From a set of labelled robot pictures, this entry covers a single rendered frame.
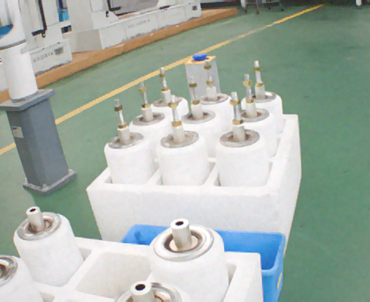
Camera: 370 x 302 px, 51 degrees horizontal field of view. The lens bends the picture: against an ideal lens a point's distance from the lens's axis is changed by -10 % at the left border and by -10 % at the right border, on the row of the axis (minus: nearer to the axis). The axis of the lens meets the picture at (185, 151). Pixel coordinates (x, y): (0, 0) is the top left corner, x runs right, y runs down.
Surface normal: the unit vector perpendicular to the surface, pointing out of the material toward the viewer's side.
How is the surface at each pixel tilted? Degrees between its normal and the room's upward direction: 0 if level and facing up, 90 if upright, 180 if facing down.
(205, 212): 90
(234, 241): 88
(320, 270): 0
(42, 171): 90
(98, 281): 90
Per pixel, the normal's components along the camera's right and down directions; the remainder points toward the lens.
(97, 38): -0.57, 0.42
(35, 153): 0.16, 0.37
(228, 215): -0.33, 0.43
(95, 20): 0.80, 0.11
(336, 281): -0.16, -0.90
